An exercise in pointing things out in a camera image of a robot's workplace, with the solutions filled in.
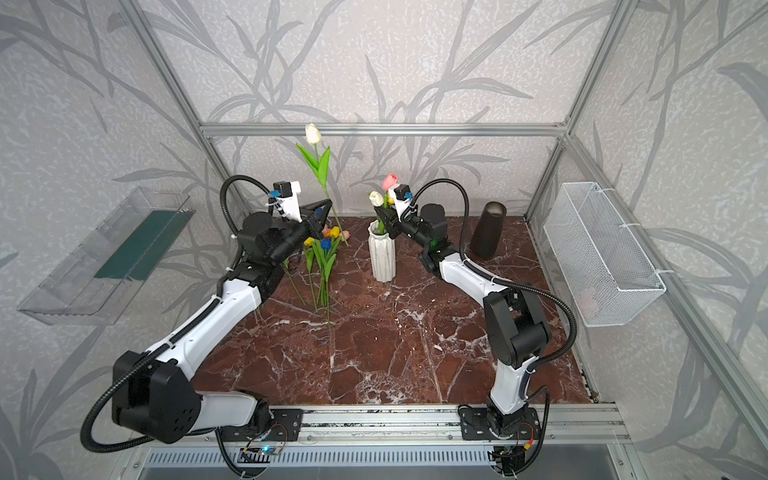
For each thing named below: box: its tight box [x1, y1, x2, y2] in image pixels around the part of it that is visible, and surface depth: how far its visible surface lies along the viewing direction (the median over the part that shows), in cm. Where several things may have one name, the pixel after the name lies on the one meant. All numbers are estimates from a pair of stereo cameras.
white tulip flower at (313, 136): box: [296, 123, 349, 245], surface depth 69 cm
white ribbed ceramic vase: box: [367, 220, 396, 283], surface depth 91 cm
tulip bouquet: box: [304, 224, 350, 327], surface depth 103 cm
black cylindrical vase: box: [469, 201, 507, 260], surface depth 98 cm
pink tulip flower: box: [382, 173, 399, 191], surface depth 73 cm
